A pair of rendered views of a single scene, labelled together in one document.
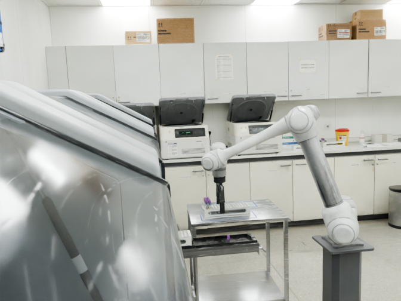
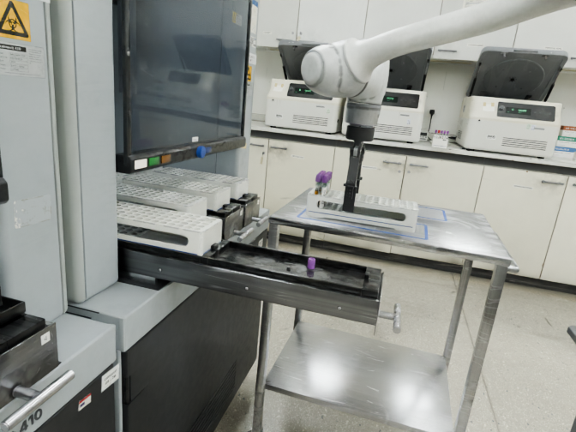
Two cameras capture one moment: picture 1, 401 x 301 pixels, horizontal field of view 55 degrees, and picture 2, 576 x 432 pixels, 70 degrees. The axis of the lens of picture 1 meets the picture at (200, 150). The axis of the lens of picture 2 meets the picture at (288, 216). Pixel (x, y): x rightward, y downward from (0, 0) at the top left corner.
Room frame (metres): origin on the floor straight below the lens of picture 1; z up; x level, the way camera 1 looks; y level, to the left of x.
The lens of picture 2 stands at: (1.25, -0.36, 1.13)
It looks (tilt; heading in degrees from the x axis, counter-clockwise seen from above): 16 degrees down; 21
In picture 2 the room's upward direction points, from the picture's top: 6 degrees clockwise
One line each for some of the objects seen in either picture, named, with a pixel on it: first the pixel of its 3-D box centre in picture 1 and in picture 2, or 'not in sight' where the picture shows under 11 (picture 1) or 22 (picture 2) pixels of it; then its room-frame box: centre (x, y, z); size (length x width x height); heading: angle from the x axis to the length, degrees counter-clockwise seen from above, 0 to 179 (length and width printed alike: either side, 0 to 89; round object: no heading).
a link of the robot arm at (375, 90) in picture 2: (218, 154); (365, 71); (2.35, -0.11, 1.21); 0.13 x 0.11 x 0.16; 161
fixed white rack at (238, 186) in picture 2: not in sight; (201, 183); (2.36, 0.38, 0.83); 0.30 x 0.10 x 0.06; 97
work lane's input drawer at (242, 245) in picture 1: (197, 248); (225, 267); (1.94, 0.04, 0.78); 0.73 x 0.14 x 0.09; 97
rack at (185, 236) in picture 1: (162, 240); (148, 227); (1.92, 0.22, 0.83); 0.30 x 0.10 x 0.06; 97
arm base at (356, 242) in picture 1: (340, 236); not in sight; (2.17, -0.80, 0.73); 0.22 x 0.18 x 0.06; 7
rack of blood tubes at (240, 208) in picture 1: (225, 210); (361, 208); (2.36, -0.15, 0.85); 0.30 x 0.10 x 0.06; 98
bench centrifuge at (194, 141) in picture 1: (182, 126); (387, 92); (4.55, 0.20, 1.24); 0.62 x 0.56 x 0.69; 8
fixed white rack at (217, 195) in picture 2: not in sight; (176, 193); (2.21, 0.36, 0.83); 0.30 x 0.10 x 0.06; 97
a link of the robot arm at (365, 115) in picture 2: (219, 171); (362, 115); (2.36, -0.11, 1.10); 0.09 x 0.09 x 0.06
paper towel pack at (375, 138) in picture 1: (382, 137); not in sight; (5.08, -2.43, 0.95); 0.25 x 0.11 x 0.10; 93
